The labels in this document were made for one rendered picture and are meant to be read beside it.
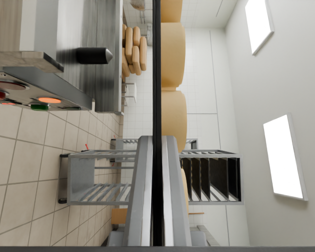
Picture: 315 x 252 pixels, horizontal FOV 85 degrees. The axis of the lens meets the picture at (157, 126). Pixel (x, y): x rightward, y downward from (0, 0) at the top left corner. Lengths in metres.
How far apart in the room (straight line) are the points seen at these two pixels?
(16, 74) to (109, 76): 0.25
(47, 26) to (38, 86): 0.10
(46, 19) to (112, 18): 0.35
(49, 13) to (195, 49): 5.40
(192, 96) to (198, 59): 1.16
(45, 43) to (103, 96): 0.28
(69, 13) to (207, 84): 4.74
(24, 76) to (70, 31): 0.15
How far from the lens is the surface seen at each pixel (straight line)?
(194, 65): 5.24
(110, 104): 0.45
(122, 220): 4.22
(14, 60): 0.20
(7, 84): 0.28
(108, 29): 0.52
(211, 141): 4.54
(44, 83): 0.29
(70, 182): 1.93
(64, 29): 0.37
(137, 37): 4.47
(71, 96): 0.36
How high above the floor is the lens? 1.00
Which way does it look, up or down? level
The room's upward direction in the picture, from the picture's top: 90 degrees clockwise
